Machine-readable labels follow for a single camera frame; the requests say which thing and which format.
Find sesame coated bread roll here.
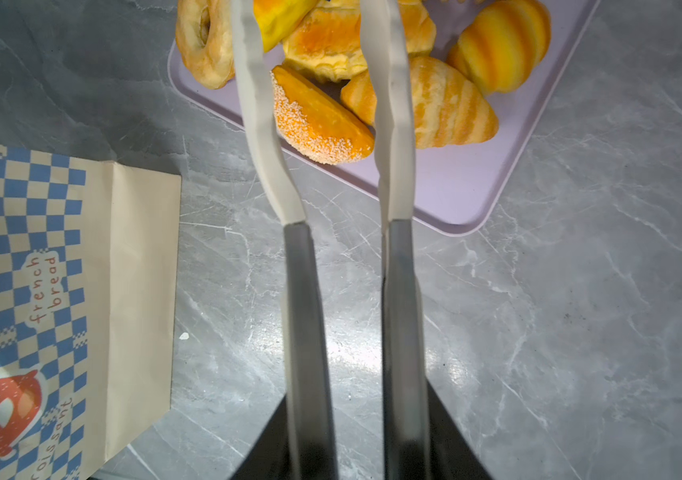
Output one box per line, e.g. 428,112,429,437
271,66,375,165

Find blue checkered paper bag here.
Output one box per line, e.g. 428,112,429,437
0,145,181,479

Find golden glazed bread loaf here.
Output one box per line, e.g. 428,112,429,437
282,1,436,83

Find small yellow striped bun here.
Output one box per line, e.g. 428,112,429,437
447,0,552,95

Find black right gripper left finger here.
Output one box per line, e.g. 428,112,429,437
230,396,290,480

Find steel tongs with beige tips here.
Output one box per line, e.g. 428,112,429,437
231,1,431,479

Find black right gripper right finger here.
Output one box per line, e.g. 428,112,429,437
427,382,492,480

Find large striped croissant bread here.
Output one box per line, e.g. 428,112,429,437
340,56,499,149

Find ring shaped bagel bread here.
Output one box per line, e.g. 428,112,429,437
175,0,235,90

